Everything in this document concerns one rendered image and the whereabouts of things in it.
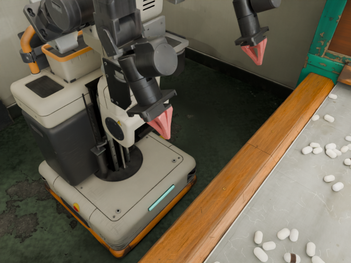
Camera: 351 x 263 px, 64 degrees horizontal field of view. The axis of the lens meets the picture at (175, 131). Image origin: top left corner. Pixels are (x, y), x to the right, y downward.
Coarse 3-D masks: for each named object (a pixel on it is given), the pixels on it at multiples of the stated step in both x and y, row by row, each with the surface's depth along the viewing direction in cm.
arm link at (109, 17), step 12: (96, 0) 49; (108, 0) 47; (120, 0) 48; (132, 0) 50; (96, 12) 51; (108, 12) 48; (120, 12) 49; (132, 12) 51; (96, 24) 53; (108, 24) 50; (120, 24) 51; (132, 24) 53; (120, 36) 52; (132, 36) 54
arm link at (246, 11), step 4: (236, 0) 79; (240, 0) 78; (244, 0) 78; (248, 0) 78; (236, 4) 79; (240, 4) 78; (244, 4) 78; (248, 4) 78; (236, 8) 80; (240, 8) 79; (244, 8) 79; (248, 8) 78; (252, 8) 79; (236, 12) 81; (240, 12) 79; (244, 12) 79; (248, 12) 79; (252, 12) 79; (236, 16) 82; (240, 16) 80; (244, 16) 80
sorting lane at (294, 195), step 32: (320, 128) 104; (288, 160) 93; (320, 160) 93; (256, 192) 84; (288, 192) 84; (320, 192) 84; (256, 224) 76; (288, 224) 76; (320, 224) 76; (224, 256) 70; (320, 256) 70
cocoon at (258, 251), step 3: (255, 249) 70; (258, 249) 69; (261, 249) 69; (255, 252) 69; (258, 252) 69; (261, 252) 69; (264, 252) 69; (255, 255) 70; (258, 255) 69; (261, 255) 68; (264, 255) 68; (261, 258) 68; (264, 258) 68; (267, 258) 68; (264, 261) 68
